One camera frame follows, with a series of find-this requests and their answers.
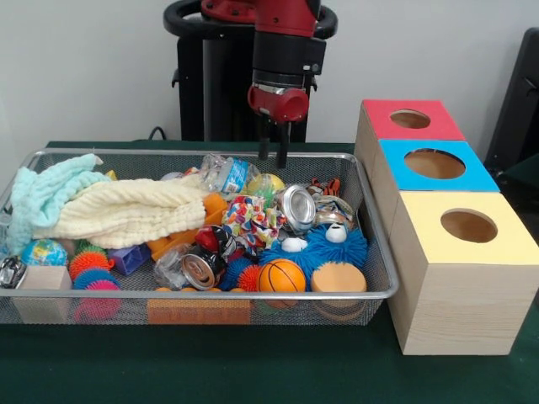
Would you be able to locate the small globe ball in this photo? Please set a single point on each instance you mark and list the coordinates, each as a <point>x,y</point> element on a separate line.
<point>42,252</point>

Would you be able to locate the cream waffle cloth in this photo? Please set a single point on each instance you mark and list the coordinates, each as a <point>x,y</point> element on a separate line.
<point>126,210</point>

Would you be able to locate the black and red drink can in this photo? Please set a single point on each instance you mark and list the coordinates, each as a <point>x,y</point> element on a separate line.
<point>200,271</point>

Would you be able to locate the crushed drink can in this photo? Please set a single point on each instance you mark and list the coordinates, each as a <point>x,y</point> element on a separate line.
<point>297,208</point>

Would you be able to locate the tan round foam disc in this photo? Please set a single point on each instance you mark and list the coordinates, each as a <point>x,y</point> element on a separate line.
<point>338,278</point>

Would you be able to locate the wooden box with three holes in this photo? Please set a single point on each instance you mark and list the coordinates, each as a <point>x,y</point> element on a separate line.
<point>463,311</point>

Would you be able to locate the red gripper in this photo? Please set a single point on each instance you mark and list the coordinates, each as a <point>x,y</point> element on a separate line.
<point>282,105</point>

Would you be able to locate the crushed clear water bottle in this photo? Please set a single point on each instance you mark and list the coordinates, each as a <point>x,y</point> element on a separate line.
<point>233,174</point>

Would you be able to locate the mint green waffle cloth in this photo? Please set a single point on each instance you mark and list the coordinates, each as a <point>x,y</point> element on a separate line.
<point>42,189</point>

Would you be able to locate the black chair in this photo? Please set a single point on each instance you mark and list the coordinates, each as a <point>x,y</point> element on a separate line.
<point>518,105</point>

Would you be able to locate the orange striped tiger plush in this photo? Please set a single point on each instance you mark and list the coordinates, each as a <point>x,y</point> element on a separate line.
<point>326,187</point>

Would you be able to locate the orange toy basketball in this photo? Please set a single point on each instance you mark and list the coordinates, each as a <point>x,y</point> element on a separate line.
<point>281,275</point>

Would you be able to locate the shallow clear mesh bin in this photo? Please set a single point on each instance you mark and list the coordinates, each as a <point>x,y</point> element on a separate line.
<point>295,313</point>

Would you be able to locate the dark green table cloth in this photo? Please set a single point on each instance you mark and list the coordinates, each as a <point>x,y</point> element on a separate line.
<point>252,370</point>
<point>524,181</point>

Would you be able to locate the orange plastic building block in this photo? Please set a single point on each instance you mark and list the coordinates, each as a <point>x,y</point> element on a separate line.
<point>198,311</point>

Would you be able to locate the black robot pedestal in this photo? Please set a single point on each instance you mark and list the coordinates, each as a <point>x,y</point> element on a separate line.
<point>219,84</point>

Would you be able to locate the blue fuzzy monster toy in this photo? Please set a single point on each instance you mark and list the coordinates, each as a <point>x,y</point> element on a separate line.
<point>337,250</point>

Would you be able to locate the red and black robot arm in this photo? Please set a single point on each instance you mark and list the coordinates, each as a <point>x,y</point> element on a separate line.
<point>286,50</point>

